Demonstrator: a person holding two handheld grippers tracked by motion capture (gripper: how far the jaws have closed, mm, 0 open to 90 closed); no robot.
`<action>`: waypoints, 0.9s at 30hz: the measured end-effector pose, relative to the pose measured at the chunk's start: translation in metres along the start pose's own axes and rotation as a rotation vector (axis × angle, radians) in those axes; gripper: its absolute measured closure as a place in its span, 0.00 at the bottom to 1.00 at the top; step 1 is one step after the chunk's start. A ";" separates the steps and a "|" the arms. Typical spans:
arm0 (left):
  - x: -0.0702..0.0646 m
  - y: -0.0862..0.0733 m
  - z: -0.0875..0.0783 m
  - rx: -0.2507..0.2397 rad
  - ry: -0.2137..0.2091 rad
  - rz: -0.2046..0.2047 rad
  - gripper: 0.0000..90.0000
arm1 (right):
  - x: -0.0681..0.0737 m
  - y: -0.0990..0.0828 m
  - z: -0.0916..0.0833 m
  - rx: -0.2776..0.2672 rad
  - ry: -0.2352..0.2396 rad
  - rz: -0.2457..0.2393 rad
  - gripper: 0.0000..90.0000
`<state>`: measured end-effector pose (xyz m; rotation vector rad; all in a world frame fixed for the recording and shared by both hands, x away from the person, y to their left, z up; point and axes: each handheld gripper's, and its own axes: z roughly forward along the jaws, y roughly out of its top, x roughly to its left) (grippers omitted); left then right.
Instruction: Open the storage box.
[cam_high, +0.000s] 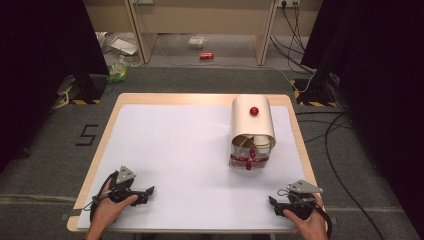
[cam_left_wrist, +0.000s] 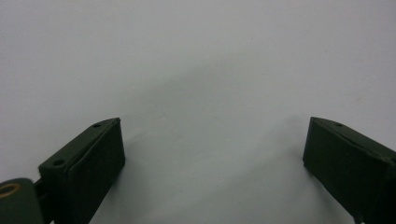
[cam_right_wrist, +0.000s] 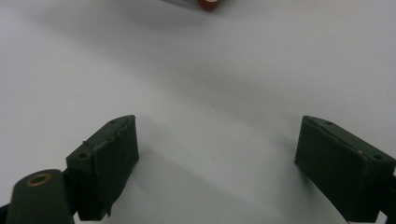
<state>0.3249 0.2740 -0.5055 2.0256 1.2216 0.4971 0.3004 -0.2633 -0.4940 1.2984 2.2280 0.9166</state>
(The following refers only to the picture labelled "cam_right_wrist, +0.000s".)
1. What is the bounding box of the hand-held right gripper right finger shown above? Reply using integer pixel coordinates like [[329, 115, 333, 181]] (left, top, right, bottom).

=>
[[294, 115, 396, 224]]

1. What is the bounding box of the red round object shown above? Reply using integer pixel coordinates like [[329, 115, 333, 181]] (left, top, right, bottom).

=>
[[196, 0, 222, 11]]

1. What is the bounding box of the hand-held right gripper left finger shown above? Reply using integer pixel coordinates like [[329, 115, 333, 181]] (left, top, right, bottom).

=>
[[65, 114, 140, 222]]

